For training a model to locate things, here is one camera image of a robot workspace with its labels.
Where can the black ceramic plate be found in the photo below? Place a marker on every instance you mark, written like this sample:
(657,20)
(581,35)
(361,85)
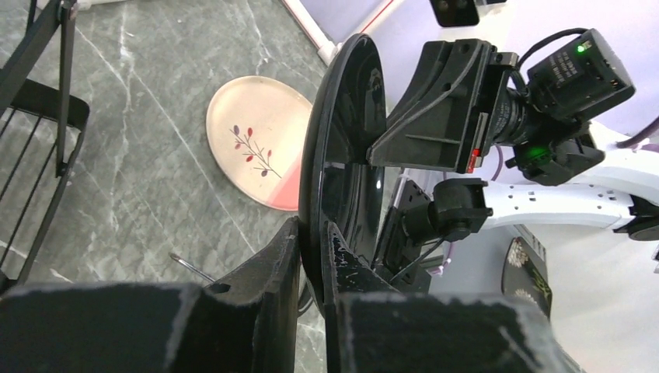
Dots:
(337,184)

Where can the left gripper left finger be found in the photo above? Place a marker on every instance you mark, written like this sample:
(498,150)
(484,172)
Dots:
(245,322)

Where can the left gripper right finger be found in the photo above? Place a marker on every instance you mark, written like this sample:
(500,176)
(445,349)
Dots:
(372,327)

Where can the pink rimmed ceramic plate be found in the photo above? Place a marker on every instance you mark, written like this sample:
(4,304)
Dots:
(256,129)

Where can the black wire dish rack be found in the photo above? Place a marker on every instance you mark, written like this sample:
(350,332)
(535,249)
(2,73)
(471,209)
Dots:
(42,131)

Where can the white tall pole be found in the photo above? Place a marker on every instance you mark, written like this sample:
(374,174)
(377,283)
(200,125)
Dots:
(326,48)

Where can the black floral rectangular dish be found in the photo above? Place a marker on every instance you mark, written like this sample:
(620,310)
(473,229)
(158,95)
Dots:
(522,278)

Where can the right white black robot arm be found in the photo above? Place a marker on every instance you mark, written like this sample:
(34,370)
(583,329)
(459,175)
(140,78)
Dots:
(552,131)

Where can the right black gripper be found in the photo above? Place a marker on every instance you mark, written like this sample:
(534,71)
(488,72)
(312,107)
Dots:
(452,110)

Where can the green handled screwdriver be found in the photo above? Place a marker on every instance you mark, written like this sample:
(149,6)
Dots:
(191,267)

